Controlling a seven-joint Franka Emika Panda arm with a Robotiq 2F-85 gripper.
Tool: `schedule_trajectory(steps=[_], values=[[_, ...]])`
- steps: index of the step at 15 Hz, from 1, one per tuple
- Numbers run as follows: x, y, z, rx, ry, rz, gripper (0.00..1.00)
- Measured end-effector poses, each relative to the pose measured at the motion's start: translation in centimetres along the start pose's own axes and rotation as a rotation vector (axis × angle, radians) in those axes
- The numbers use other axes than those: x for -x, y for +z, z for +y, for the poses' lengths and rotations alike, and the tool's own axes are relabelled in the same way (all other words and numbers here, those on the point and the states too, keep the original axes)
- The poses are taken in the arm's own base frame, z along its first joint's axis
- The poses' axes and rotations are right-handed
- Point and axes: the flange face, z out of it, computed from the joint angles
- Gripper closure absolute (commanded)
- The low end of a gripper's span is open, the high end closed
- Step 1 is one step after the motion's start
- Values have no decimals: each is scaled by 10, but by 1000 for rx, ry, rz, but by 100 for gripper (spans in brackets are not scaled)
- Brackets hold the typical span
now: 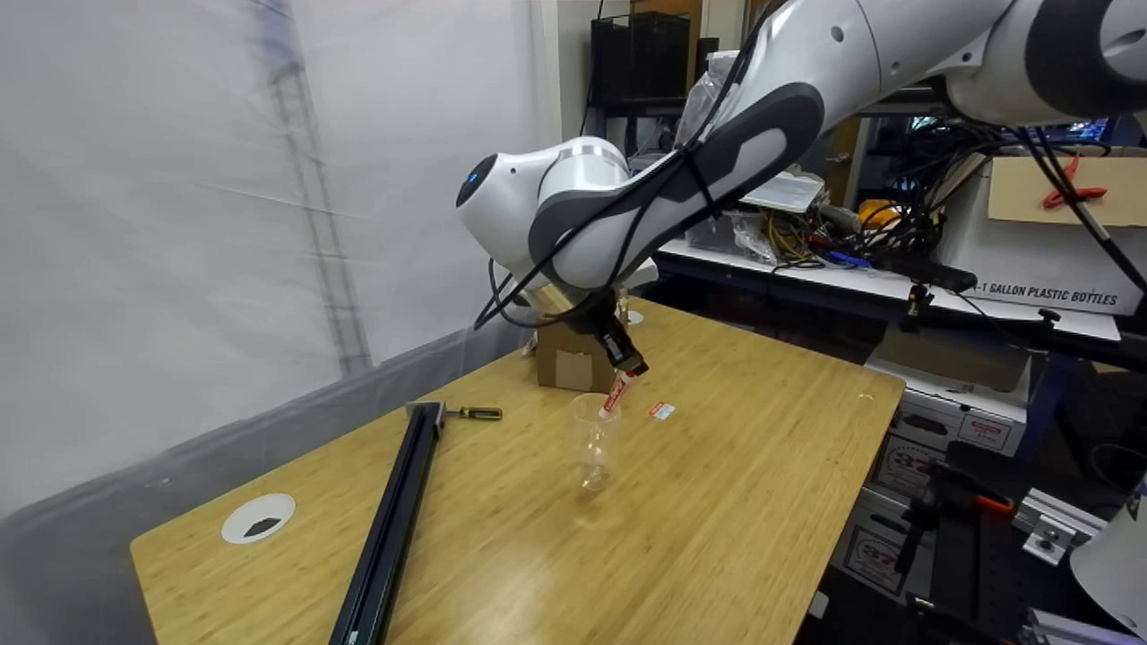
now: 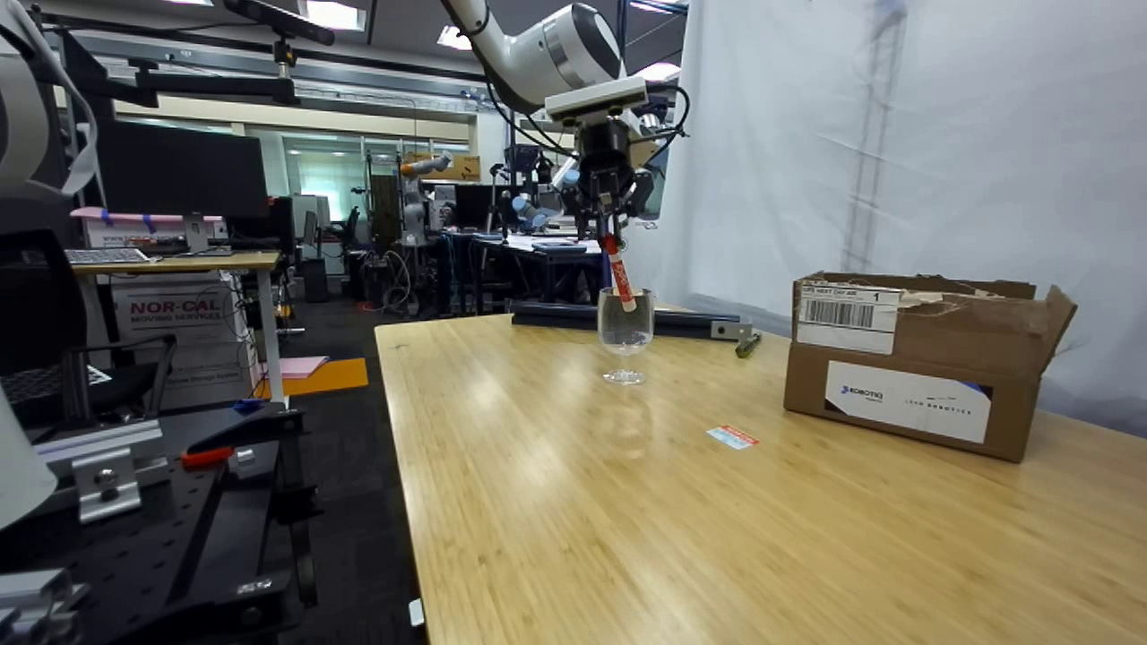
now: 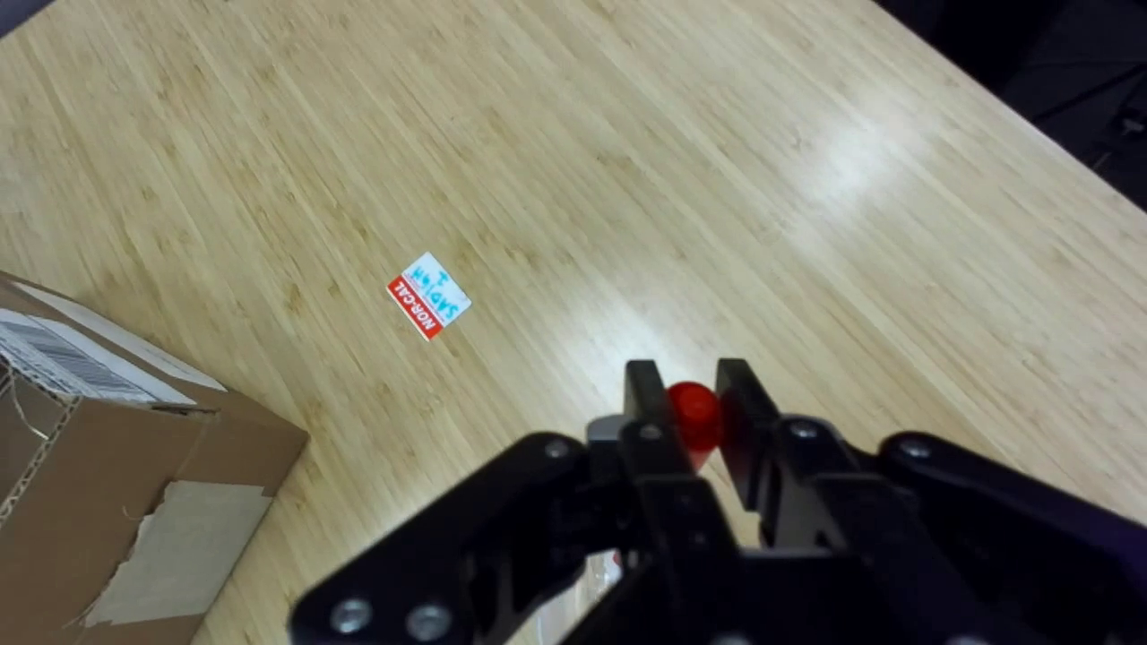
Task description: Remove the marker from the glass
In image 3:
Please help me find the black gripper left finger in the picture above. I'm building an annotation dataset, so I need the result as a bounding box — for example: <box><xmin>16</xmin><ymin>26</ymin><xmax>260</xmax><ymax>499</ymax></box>
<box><xmin>291</xmin><ymin>358</ymin><xmax>739</xmax><ymax>645</ymax></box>

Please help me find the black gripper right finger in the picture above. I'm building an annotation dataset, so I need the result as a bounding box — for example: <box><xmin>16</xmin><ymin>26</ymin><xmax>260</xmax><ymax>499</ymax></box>
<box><xmin>709</xmin><ymin>355</ymin><xmax>1147</xmax><ymax>645</ymax></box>

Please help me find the red marker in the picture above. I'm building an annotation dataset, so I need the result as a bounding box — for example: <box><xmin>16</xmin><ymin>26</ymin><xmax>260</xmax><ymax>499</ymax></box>
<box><xmin>662</xmin><ymin>375</ymin><xmax>727</xmax><ymax>473</ymax></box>

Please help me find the small blue red packet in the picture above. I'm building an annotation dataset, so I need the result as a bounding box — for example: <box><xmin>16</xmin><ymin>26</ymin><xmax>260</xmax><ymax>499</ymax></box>
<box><xmin>384</xmin><ymin>249</ymin><xmax>478</xmax><ymax>344</ymax></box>

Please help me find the open brown cardboard box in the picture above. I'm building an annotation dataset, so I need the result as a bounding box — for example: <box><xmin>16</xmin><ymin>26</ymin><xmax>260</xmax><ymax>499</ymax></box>
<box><xmin>0</xmin><ymin>268</ymin><xmax>314</xmax><ymax>645</ymax></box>

